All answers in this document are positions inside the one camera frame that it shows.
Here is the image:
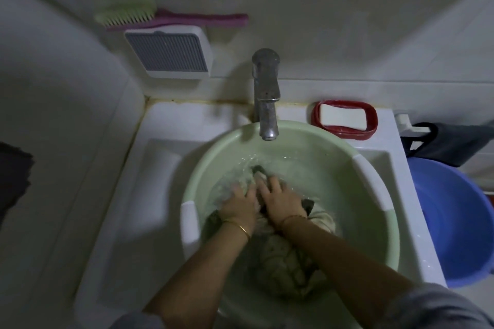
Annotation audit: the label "person's left hand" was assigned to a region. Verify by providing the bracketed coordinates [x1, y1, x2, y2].
[218, 182, 260, 239]

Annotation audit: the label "person's right hand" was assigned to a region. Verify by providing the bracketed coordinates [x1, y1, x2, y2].
[254, 175, 308, 233]

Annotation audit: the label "cream leaf-patterned clothes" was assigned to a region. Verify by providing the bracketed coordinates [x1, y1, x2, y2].
[204, 164, 337, 301]

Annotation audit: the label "light green plastic basin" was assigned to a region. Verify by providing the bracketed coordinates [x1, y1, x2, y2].
[180, 120, 401, 329]

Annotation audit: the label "metal faucet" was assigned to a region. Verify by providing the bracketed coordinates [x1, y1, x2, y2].
[251, 48, 281, 141]

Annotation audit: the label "white soap bar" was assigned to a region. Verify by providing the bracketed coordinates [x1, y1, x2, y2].
[321, 104, 369, 131]

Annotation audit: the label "red soap dish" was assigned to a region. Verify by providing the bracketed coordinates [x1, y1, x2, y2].
[311, 100, 379, 140]

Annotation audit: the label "person's left forearm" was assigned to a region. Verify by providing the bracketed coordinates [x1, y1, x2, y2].
[143, 221, 252, 329]

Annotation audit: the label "person's right forearm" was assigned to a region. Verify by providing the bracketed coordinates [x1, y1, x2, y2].
[279, 216, 416, 329]

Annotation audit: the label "person's grey patterned shirt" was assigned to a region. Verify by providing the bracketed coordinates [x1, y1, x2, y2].
[110, 282, 494, 329]

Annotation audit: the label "gold bangle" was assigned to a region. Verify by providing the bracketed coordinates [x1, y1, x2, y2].
[222, 219, 252, 242]

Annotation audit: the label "white ceramic sink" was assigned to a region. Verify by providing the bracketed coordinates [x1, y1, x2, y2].
[73, 101, 448, 329]

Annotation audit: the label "blue plastic basin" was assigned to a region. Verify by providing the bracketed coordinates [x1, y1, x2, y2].
[407, 157, 494, 289]

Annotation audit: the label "dark grey cloth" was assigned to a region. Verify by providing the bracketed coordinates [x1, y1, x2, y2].
[401, 121, 494, 168]

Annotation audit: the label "green and pink scrub brush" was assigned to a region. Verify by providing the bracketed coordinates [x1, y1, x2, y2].
[94, 0, 249, 31]

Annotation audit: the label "dark purple towel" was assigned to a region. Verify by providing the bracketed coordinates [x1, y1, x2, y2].
[0, 141, 36, 225]

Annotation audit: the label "thin cord bracelet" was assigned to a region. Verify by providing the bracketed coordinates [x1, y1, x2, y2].
[278, 214, 308, 231]

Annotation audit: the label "white wall towel rack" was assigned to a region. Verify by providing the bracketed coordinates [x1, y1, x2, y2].
[393, 110, 433, 139]

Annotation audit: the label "white wall box grey ribbed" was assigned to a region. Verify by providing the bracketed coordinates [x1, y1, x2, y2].
[123, 25, 214, 80]

